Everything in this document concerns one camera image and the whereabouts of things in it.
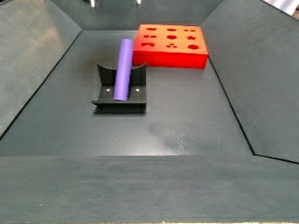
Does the purple cylinder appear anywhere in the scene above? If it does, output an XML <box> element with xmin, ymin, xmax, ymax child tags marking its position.
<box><xmin>113</xmin><ymin>39</ymin><xmax>133</xmax><ymax>101</ymax></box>

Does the black cradle stand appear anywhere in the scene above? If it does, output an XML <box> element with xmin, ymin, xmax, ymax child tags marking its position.
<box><xmin>92</xmin><ymin>64</ymin><xmax>147</xmax><ymax>114</ymax></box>

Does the red shape sorter block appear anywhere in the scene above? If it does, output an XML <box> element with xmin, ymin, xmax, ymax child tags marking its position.
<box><xmin>133</xmin><ymin>24</ymin><xmax>210</xmax><ymax>69</ymax></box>

